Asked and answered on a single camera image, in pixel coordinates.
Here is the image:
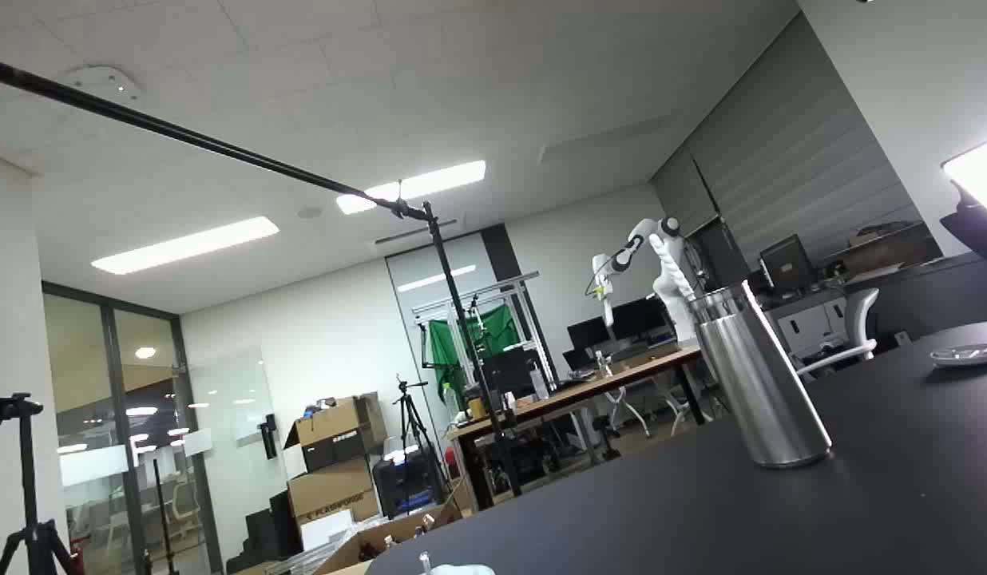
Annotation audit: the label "silver metal bottle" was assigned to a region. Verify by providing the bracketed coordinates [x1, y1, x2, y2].
[693, 279, 838, 473]

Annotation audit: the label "clear round bottle lid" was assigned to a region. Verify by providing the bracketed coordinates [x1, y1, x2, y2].
[923, 317, 987, 375]

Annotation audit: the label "black light stand pole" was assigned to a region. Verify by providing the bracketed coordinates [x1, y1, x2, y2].
[419, 197, 525, 498]

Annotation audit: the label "green backdrop cloth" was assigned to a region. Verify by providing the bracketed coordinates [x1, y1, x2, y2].
[419, 304, 525, 409]

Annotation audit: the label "black desk screen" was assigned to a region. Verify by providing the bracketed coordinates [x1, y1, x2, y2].
[478, 349, 542, 402]

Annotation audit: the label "black desk monitor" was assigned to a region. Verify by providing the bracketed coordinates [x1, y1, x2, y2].
[567, 313, 613, 356]
[610, 293, 677, 346]

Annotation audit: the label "wooden desk black legs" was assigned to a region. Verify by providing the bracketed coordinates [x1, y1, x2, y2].
[444, 342, 721, 512]

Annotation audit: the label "rectangular ceiling light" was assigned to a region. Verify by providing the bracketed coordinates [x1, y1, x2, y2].
[334, 157, 489, 218]
[90, 214, 282, 279]

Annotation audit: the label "small black tripod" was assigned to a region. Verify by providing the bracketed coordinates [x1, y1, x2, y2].
[393, 375, 442, 458]

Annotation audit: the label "cardboard box open flap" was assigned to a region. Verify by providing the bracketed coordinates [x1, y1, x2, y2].
[282, 392, 389, 473]

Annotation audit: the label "dark storage bag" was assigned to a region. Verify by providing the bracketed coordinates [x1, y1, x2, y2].
[371, 445, 451, 521]

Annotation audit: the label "closed cardboard box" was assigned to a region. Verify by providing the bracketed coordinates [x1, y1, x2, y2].
[284, 458, 381, 523]

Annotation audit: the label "low open cardboard box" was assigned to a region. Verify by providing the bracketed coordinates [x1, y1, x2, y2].
[309, 495, 467, 575]

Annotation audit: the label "clear plate with screws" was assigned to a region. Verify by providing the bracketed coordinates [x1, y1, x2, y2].
[413, 549, 500, 575]

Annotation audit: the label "black side monitor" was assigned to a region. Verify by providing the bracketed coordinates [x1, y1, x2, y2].
[758, 233, 819, 298]

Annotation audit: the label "black boom pole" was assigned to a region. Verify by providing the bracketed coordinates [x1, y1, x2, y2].
[0, 55, 437, 224]

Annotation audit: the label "white office chair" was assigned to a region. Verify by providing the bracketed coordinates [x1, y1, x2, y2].
[797, 283, 886, 377]

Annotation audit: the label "round ceiling detector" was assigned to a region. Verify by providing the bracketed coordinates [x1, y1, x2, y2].
[59, 61, 150, 107]

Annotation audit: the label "bright panel lamp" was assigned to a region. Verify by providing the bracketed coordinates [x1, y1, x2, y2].
[937, 135, 987, 271]

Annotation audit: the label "glass door black frame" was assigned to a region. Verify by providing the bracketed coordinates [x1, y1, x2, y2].
[38, 279, 228, 575]

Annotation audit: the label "black camera tripod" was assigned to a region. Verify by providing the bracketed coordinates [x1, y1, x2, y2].
[0, 391, 86, 575]

